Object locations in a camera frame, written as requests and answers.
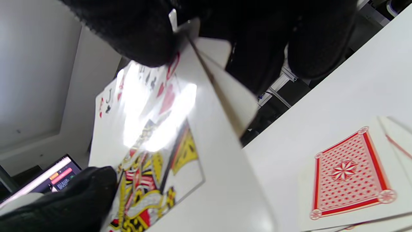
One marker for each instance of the person's right hand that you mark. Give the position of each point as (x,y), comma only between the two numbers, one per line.
(128,29)

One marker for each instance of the person's left hand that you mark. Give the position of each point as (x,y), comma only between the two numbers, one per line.
(64,206)

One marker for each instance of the pile of dealt red cards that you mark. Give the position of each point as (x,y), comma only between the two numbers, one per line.
(347,170)
(219,193)

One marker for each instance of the laptop with lit screen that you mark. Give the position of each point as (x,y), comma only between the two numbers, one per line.
(61,177)

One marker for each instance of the aluminium frame post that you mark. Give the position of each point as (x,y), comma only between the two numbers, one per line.
(280,82)

